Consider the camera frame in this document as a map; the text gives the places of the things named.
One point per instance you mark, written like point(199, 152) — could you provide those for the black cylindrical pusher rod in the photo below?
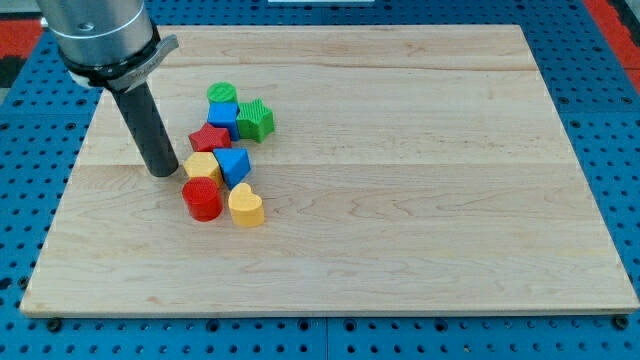
point(144, 122)

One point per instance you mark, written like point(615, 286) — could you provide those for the yellow hexagon block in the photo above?
point(204, 164)

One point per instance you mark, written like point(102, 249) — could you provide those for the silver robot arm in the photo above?
point(107, 43)

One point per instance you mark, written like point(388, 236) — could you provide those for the green cylinder block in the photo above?
point(221, 92)

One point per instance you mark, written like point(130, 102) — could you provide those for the red cylinder block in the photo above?
point(202, 198)

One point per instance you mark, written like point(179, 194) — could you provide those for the wooden board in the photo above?
point(413, 171)

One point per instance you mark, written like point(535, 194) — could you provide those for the yellow heart block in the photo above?
point(246, 207)

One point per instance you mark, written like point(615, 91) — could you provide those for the red star block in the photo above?
point(209, 137)

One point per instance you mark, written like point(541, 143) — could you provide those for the green star block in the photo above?
point(255, 120)

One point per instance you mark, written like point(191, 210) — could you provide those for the blue triangle block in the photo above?
point(234, 164)

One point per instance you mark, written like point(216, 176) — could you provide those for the blue cube block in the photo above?
point(224, 115)

